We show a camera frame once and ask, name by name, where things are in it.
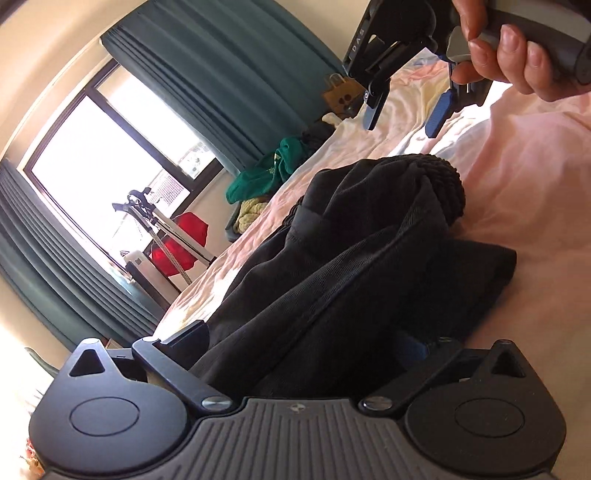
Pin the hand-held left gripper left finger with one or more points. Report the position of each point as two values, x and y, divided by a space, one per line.
191 342

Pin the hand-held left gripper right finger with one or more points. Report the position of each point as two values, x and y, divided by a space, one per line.
438 353

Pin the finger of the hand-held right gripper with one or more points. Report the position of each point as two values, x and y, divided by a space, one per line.
438 113
374 110

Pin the black pants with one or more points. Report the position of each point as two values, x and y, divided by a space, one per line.
346 277

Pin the dark clothes pile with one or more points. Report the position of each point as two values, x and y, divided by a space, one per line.
318 134

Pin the person's right hand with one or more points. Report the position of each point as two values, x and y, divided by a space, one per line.
508 60

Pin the brown paper bag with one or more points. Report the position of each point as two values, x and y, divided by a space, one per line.
341 94

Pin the white cloth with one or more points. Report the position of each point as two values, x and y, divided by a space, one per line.
331 119

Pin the white standing appliance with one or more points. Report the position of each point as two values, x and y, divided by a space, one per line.
147 277

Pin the red garment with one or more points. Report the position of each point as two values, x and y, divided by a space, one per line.
191 230

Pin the bed with pastel sheet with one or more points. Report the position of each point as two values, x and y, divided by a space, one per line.
531 184

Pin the green garment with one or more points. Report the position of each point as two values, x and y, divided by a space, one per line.
258 177

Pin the yellow knit garment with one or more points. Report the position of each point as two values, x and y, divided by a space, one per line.
251 214

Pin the wavy mirror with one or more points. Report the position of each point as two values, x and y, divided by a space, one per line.
41 360

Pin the teal curtain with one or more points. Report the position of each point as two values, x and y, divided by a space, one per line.
55 258
221 69

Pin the window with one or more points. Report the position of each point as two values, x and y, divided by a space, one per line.
106 152

